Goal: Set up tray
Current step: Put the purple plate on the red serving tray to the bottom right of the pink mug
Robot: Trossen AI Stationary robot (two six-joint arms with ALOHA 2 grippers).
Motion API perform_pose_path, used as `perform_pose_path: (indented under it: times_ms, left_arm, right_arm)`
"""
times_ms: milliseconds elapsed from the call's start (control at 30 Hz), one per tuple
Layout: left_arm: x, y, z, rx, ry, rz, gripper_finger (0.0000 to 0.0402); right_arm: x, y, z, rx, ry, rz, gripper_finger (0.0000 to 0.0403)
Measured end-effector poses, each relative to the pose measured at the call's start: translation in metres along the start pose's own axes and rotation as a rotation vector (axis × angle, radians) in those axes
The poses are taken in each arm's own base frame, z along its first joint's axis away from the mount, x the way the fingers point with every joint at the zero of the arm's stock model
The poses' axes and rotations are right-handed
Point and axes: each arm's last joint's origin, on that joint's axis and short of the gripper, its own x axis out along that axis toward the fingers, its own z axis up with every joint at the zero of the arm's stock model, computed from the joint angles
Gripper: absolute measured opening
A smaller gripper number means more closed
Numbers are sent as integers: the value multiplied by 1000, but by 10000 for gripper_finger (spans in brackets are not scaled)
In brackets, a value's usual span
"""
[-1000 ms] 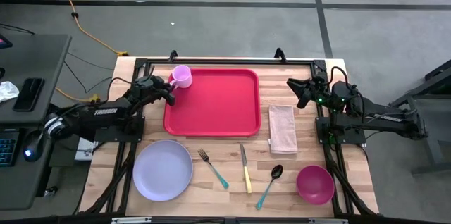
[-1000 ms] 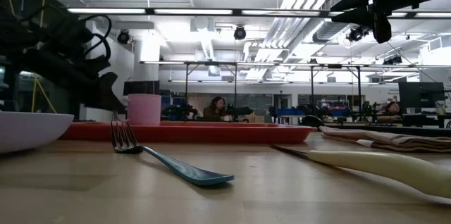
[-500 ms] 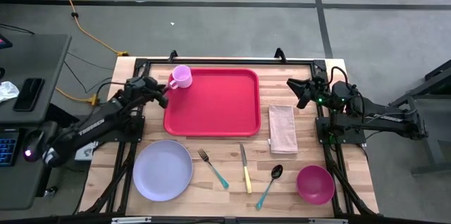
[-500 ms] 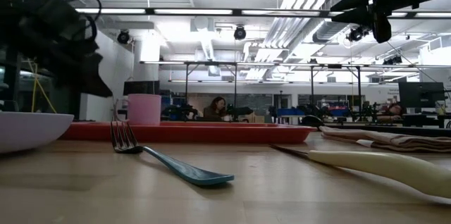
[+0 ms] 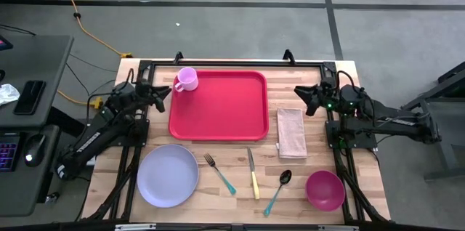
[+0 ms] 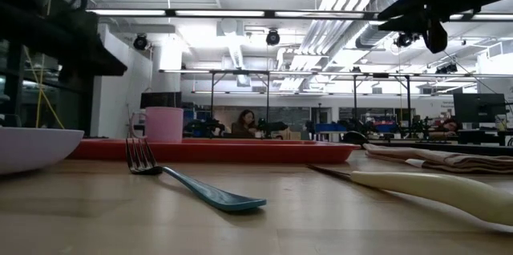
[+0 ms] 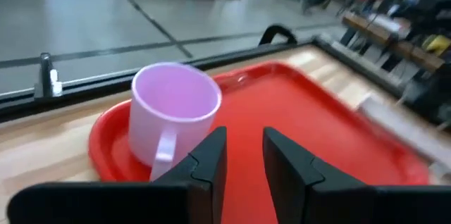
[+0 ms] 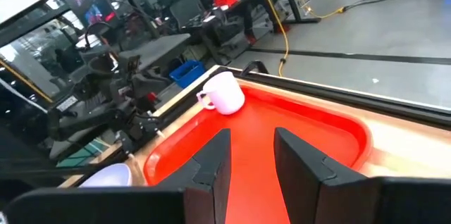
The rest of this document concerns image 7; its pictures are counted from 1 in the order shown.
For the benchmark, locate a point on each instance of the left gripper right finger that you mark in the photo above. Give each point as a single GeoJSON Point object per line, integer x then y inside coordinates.
{"type": "Point", "coordinates": [334, 203]}

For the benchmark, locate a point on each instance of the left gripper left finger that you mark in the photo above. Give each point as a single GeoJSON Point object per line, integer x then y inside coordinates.
{"type": "Point", "coordinates": [141, 203]}

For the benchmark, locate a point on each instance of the lilac plastic mug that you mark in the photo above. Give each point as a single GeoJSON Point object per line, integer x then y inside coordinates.
{"type": "Point", "coordinates": [169, 93]}

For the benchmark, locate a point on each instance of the red plastic tray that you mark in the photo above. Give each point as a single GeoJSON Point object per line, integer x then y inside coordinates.
{"type": "Point", "coordinates": [299, 118]}

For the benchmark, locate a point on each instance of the wooden workbench with clutter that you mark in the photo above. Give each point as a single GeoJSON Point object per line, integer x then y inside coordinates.
{"type": "Point", "coordinates": [387, 39]}

